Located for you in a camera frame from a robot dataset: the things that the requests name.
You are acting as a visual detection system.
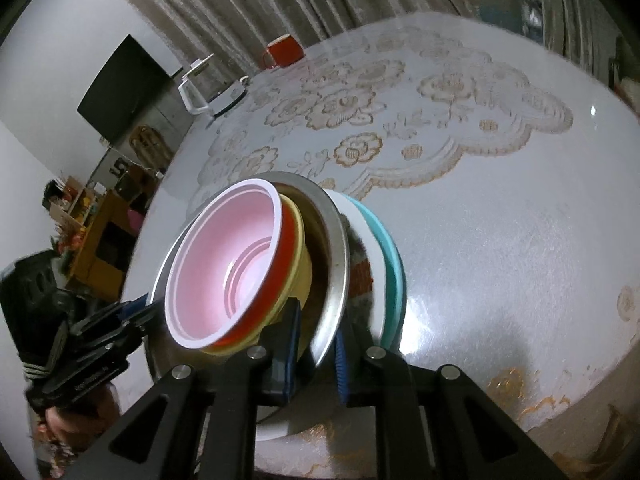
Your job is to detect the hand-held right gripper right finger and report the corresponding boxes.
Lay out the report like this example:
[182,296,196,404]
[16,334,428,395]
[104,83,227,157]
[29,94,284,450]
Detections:
[335,322,568,480]

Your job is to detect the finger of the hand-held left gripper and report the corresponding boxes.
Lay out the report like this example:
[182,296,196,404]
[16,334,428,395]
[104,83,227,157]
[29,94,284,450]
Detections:
[67,305,164,358]
[70,298,150,336]

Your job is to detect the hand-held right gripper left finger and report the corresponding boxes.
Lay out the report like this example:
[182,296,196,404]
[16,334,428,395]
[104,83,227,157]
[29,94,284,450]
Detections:
[65,297,303,480]

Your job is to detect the stainless steel basin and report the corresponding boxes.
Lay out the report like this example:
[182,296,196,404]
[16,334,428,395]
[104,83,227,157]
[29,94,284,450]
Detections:
[144,171,351,402]

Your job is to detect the yellow bowl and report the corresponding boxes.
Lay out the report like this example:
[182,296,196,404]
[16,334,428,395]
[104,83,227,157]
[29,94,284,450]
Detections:
[200,192,314,357]

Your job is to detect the white floral plate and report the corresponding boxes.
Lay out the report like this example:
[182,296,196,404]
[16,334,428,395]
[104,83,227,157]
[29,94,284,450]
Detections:
[346,239,377,312]

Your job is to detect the red bowl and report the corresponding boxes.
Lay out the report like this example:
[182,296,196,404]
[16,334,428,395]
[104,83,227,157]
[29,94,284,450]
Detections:
[164,178,292,354]

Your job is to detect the light blue plate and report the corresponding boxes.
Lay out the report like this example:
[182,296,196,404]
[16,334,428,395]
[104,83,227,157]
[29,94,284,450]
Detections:
[345,195,407,349]

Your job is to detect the large white printed plate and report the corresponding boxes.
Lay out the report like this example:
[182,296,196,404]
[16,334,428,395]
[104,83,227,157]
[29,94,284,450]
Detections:
[256,187,389,443]

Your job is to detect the person's left forearm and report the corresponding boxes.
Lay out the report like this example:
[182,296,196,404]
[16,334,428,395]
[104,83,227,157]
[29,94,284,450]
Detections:
[0,252,77,382]

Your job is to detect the person's left hand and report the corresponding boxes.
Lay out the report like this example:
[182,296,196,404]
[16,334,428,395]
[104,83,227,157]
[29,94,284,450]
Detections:
[45,391,121,452]

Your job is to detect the person's patterned clothing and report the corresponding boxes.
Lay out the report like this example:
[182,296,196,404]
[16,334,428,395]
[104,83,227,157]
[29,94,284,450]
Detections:
[34,410,77,466]

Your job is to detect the cluttered wooden shelf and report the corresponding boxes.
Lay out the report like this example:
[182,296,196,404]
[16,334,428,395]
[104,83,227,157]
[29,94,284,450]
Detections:
[42,175,109,241]

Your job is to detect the dark wooden chair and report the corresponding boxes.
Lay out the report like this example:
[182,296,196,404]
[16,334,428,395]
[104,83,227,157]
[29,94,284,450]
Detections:
[131,127,177,172]

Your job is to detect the black television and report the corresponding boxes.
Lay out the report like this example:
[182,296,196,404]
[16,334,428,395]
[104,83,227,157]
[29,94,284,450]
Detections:
[76,34,184,144]

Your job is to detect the white electric kettle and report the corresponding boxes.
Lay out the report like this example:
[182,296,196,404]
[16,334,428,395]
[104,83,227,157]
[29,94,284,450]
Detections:
[178,54,251,119]

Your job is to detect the red mug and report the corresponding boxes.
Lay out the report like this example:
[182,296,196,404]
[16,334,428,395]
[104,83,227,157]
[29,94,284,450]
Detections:
[259,34,306,71]

